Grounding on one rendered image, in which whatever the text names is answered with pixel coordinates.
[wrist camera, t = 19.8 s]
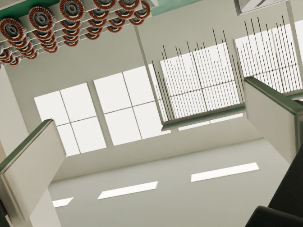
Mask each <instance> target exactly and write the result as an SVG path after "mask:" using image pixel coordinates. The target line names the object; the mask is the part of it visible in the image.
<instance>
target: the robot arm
mask: <svg viewBox="0 0 303 227"><path fill-rule="evenodd" d="M243 90H244V98H245V107H246V115H247V120H248V121H249V122H250V123H251V124H252V125H253V126H254V127H255V128H256V129H257V130H258V131H259V132H260V133H261V134H262V135H263V136H264V137H265V139H266V140H267V141H268V142H269V143H270V144H271V145H272V146H273V147H274V148H275V149H276V150H277V151H278V153H279V154H280V155H281V156H282V157H283V158H284V159H285V160H286V161H287V162H288V163H289V164H290V167H289V169H288V171H287V172H286V174H285V176H284V178H283V179H282V181H281V183H280V185H279V187H278V188H277V190H276V192H275V194H274V196H273V197H272V199H271V201H270V203H269V205H268V207H266V206H262V205H259V206H257V207H256V209H255V210H254V212H253V214H252V215H251V217H250V219H249V220H248V222H247V224H246V225H245V227H303V101H301V100H292V99H290V98H289V97H287V96H285V95H283V94H282V93H280V92H278V91H277V90H275V89H274V88H272V87H270V86H268V85H267V84H265V83H263V82H262V81H260V80H258V79H257V78H255V77H253V76H250V77H245V78H244V79H243ZM66 155H67V153H66V151H65V148H64V145H63V142H62V140H61V137H60V134H59V131H58V128H57V126H56V123H55V120H54V119H52V118H50V119H45V120H44V121H43V122H42V123H41V124H40V125H39V126H38V127H37V128H36V129H35V130H34V131H33V132H32V133H31V134H30V135H29V136H28V137H27V138H26V139H25V140H24V141H23V142H22V143H21V144H20V145H19V146H18V147H17V148H16V149H15V150H14V151H13V152H12V153H11V154H9V155H8V156H7V157H6V158H5V159H4V160H3V161H2V162H1V163H0V227H10V225H9V223H8V221H7V219H6V217H5V216H6V215H8V217H9V219H10V221H11V223H12V225H13V226H19V225H24V224H26V222H27V221H28V219H29V217H30V216H31V214H32V212H33V211H34V209H35V207H36V206H37V204H38V202H39V201H40V199H41V197H42V196H43V194H44V192H45V191H46V189H47V187H48V185H49V184H50V182H51V180H52V179H53V177H54V175H55V174H56V172H57V171H58V169H59V167H60V166H61V164H62V162H63V160H64V159H65V157H66Z"/></svg>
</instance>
